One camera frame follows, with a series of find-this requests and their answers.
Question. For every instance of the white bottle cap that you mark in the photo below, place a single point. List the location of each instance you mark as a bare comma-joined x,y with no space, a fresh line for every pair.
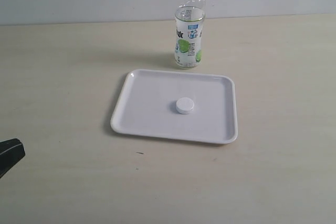
185,105

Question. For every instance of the clear plastic drink bottle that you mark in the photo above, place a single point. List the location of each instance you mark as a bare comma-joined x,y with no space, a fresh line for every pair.
189,17

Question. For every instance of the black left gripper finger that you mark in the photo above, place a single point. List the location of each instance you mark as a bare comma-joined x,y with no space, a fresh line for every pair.
11,152

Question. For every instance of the white plastic tray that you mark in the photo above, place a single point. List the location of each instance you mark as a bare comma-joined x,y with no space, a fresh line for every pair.
146,106

